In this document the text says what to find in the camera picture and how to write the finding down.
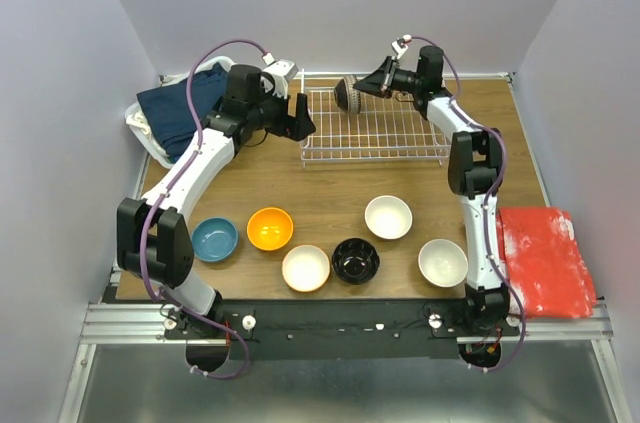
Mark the red floral bowl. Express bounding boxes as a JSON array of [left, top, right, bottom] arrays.
[[281, 245, 331, 293]]

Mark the white wire dish rack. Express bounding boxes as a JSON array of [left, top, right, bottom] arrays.
[[298, 70, 449, 166]]

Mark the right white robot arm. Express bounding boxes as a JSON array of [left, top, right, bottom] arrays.
[[353, 36, 510, 335]]

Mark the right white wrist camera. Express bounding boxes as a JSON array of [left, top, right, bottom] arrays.
[[391, 34, 412, 60]]

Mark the white laundry basket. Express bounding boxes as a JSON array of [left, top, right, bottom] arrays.
[[124, 56, 235, 168]]

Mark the white ribbed bowl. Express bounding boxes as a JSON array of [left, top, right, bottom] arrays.
[[364, 195, 413, 240]]

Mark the black fluted bowl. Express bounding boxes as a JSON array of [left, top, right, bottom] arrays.
[[331, 238, 381, 285]]

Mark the aluminium frame rail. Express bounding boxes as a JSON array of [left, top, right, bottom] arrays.
[[80, 302, 614, 345]]

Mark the plain white bowl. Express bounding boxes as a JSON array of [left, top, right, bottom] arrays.
[[418, 239, 468, 288]]

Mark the dark patterned bowl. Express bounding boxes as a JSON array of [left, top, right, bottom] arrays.
[[334, 75, 362, 115]]

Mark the orange bowl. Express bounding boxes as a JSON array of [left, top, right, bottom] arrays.
[[246, 207, 294, 251]]

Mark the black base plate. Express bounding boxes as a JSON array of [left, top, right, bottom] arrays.
[[161, 298, 519, 364]]

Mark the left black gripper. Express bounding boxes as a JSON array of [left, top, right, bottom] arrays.
[[248, 82, 317, 141]]

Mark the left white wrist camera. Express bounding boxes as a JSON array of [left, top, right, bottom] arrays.
[[264, 59, 298, 98]]

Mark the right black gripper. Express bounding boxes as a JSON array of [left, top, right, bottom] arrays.
[[352, 57, 421, 100]]

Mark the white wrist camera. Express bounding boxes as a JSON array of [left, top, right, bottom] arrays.
[[391, 34, 412, 60], [264, 59, 298, 98]]

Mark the navy blue cloth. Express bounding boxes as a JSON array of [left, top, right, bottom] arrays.
[[137, 63, 228, 163]]

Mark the blue bowl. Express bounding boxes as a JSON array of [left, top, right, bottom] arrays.
[[191, 217, 239, 263]]

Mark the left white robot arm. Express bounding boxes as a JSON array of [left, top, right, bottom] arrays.
[[116, 60, 315, 338]]

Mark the red white cloth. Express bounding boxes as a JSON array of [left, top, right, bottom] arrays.
[[496, 207, 597, 319]]

